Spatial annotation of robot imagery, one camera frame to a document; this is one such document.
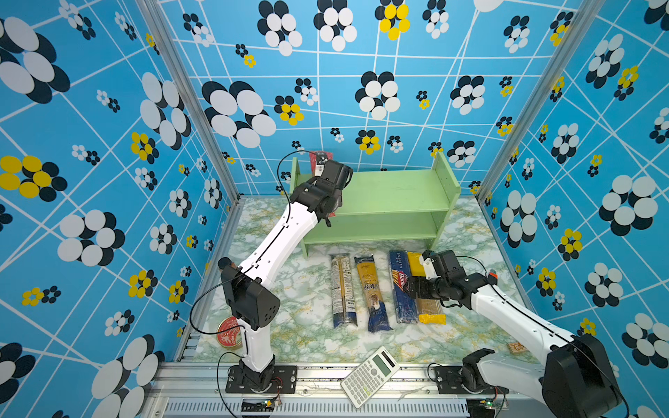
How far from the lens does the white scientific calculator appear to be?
0.72m

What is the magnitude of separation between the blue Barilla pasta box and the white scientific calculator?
0.12 meters

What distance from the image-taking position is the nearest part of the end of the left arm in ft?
1.79

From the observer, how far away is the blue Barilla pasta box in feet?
2.76

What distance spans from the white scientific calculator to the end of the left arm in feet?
1.45

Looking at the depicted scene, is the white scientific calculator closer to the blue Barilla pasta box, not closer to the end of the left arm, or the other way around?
the blue Barilla pasta box

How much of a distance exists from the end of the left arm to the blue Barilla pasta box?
387 mm
